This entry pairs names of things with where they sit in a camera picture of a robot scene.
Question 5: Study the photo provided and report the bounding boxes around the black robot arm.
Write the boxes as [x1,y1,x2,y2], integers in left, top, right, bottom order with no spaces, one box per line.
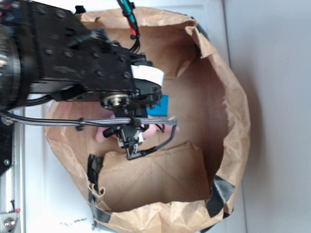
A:
[0,0,162,160]

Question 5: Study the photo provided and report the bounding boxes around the pink plush bunny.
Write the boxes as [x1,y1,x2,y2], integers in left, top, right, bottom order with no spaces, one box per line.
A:
[94,124,173,143]

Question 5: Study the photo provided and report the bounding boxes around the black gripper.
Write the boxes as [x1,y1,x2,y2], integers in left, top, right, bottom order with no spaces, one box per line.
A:
[101,53,163,160]

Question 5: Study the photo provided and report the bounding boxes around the blue rectangular block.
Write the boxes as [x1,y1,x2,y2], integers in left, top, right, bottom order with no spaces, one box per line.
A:
[147,95,169,117]

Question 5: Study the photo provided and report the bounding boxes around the grey braided cable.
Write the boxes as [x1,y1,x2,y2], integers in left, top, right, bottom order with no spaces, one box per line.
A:
[0,115,179,158]

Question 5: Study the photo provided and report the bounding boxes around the black mounting plate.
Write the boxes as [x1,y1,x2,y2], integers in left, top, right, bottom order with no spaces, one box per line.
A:
[0,120,14,176]

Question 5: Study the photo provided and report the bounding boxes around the red green black wire bundle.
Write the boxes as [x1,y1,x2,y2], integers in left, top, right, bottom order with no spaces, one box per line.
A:
[116,0,141,53]

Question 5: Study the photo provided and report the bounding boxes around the brown paper bag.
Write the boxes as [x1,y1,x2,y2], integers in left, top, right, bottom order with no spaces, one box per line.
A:
[46,7,250,233]

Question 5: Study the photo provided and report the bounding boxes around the aluminium frame rail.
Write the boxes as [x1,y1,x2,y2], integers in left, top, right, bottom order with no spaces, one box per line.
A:
[0,116,26,233]

